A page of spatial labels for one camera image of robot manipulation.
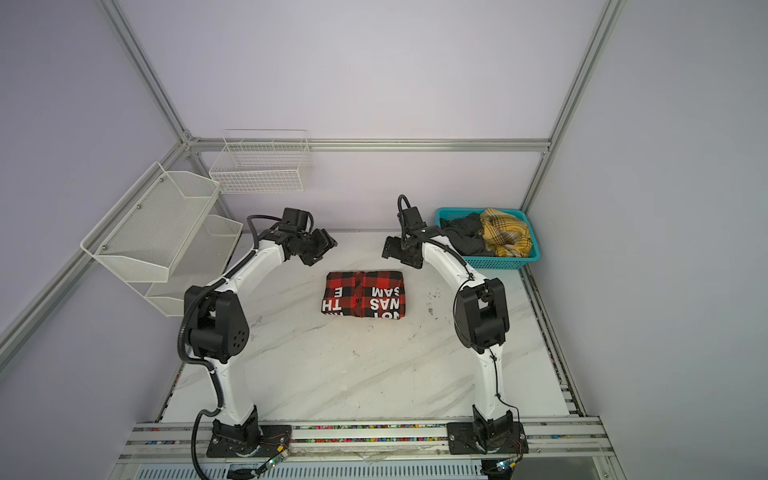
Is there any red black plaid shirt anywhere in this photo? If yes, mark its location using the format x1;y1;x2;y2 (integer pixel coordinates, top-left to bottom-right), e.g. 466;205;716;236
320;270;406;320

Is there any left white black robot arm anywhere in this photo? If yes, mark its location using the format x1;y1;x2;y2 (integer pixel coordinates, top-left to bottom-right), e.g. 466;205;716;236
177;208;337;455

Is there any dark grey shirt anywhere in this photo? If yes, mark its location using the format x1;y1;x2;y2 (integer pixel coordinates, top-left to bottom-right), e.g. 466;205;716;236
440;213;488;256

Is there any teal plastic basket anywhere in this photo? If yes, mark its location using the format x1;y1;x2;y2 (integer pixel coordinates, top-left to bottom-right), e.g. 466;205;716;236
436;208;540;270

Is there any yellow plaid shirt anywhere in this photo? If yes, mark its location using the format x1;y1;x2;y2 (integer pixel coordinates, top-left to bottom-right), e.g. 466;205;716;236
480;209;533;258

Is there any white mesh two-tier shelf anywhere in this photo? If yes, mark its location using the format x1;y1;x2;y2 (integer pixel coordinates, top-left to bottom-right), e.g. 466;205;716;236
80;163;243;317

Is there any left black corrugated cable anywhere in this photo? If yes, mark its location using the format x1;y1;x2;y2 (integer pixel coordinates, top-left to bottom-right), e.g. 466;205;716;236
176;214;283;480

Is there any white wire basket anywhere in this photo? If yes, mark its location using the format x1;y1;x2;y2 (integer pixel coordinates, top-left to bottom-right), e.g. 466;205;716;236
209;129;313;194

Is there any aluminium frame profile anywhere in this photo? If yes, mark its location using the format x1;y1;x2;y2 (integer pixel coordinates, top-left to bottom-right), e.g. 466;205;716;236
1;1;625;377

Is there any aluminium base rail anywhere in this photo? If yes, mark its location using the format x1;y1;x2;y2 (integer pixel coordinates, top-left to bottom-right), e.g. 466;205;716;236
117;417;617;464

